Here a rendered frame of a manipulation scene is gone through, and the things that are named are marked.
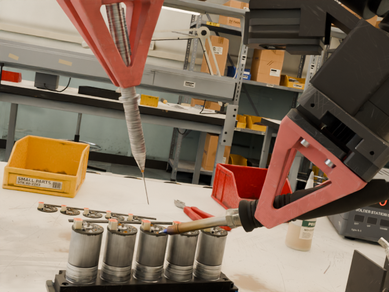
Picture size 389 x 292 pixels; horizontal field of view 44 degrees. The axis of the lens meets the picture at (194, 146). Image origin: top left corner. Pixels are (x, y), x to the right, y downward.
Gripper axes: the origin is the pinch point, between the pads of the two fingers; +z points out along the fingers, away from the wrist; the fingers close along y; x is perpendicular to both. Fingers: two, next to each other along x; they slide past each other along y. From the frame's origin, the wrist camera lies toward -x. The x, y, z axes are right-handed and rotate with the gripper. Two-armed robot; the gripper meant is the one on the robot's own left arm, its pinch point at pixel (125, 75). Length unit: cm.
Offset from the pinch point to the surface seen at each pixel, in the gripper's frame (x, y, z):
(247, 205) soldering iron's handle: -5.5, -6.0, 10.4
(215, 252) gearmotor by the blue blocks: -5.0, -1.0, 16.3
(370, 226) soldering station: -35.8, 10.4, 29.4
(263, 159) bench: -179, 239, 114
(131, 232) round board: 1.8, 0.1, 12.3
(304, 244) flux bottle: -22.9, 9.1, 26.7
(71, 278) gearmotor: 7.0, 0.5, 14.6
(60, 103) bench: -44, 232, 42
